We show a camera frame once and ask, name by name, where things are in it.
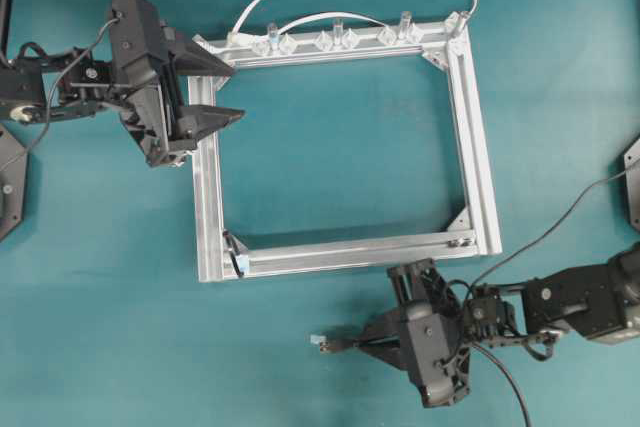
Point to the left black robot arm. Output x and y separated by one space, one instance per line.
42 88

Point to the clear peg left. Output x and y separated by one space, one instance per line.
273 37

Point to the clear peg middle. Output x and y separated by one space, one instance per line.
337 33

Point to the clear peg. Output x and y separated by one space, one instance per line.
404 25
337 33
273 37

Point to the square aluminium extrusion frame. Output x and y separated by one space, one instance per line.
475 230

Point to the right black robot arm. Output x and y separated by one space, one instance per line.
599 302

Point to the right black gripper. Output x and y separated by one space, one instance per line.
427 325

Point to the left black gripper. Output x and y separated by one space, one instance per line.
147 68

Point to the clear peg right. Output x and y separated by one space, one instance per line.
404 25

